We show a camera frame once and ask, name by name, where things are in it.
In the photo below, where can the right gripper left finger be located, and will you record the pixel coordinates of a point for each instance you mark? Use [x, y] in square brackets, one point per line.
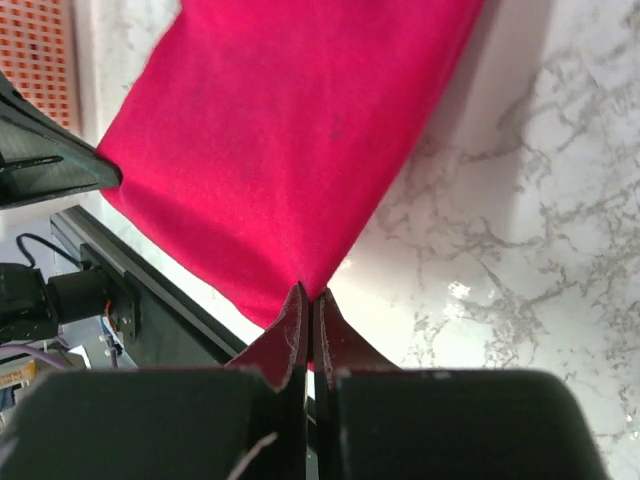
[243, 420]

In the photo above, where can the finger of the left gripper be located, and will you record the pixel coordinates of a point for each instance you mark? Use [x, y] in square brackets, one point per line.
[40, 160]

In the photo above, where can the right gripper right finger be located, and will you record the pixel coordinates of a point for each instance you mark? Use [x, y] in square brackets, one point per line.
[377, 421]

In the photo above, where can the magenta t shirt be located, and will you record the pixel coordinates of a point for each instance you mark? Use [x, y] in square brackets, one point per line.
[261, 136]

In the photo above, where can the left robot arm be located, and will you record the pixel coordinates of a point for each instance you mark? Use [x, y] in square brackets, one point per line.
[33, 308]

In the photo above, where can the white plastic basket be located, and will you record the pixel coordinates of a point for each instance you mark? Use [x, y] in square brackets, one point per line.
[38, 57]

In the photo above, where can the aluminium frame rail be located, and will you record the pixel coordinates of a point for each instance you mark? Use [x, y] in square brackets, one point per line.
[80, 227]

